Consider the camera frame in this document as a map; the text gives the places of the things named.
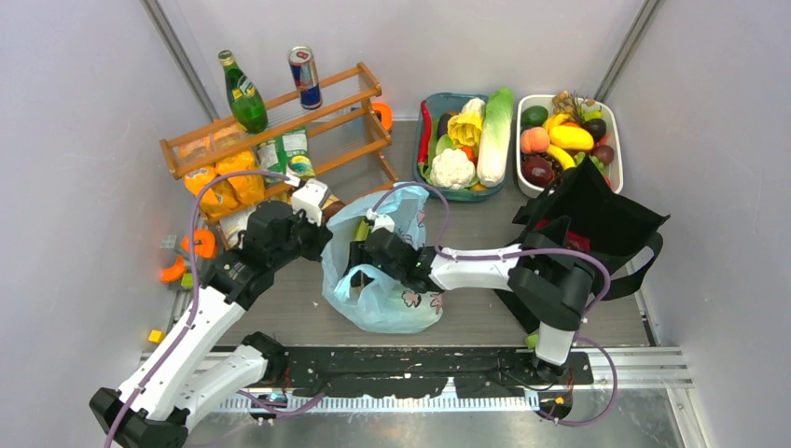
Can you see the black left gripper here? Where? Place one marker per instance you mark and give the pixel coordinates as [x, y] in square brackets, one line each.
[321, 236]

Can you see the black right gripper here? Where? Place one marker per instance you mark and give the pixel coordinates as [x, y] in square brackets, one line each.
[357, 256]

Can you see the light blue plastic bag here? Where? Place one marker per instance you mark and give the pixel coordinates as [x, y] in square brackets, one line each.
[361, 292]

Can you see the red chili pepper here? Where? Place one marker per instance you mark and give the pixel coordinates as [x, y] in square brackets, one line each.
[426, 135]

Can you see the black tote bag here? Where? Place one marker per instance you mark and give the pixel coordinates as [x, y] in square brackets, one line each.
[610, 227]

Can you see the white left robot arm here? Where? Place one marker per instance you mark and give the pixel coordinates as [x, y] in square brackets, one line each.
[164, 399]

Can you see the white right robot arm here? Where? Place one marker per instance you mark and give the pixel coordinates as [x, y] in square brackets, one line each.
[552, 282]

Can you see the orange snack bag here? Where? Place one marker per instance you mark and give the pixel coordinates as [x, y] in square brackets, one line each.
[227, 195]

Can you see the orange toy arch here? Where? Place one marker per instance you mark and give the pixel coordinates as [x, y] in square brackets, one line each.
[204, 243]

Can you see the green white snack bag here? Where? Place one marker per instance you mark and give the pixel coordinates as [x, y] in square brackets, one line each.
[287, 154]

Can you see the wooden shelf rack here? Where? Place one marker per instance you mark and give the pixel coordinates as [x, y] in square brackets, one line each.
[348, 104]

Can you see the white cauliflower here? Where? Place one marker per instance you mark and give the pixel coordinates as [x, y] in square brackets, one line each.
[452, 169]

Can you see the green glass bottle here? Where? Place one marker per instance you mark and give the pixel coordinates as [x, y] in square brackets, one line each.
[245, 101]

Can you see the yellow lettuce head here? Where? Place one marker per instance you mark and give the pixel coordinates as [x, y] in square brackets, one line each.
[465, 128]

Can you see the napa cabbage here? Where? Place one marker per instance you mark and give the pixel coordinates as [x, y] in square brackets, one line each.
[495, 138]

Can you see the teal vegetable basket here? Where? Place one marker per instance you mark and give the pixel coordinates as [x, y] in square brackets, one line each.
[441, 106]

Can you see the yellow toy block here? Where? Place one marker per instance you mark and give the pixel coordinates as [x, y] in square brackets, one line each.
[156, 336]

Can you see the blue red drink can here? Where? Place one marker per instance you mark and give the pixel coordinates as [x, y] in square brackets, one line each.
[303, 70]

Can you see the peach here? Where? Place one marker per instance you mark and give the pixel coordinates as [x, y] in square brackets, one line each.
[534, 140]

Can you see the green avocado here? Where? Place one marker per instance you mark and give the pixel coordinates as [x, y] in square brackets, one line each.
[533, 116]

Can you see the yellow banana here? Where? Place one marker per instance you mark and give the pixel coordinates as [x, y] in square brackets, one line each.
[561, 156]

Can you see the green grapes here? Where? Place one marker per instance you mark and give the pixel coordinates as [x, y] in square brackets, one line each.
[583, 156]

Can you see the yellow mango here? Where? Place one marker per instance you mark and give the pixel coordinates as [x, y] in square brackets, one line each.
[570, 137]

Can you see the white fruit basket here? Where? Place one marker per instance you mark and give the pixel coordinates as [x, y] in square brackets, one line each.
[566, 108]

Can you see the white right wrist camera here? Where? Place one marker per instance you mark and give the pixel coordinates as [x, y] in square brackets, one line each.
[377, 221]

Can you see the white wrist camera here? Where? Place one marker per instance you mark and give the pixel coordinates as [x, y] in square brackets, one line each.
[377, 221]
[310, 200]

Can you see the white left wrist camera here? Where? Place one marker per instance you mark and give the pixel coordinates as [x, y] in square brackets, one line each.
[310, 200]

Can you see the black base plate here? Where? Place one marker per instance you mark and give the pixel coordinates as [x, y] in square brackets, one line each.
[416, 372]

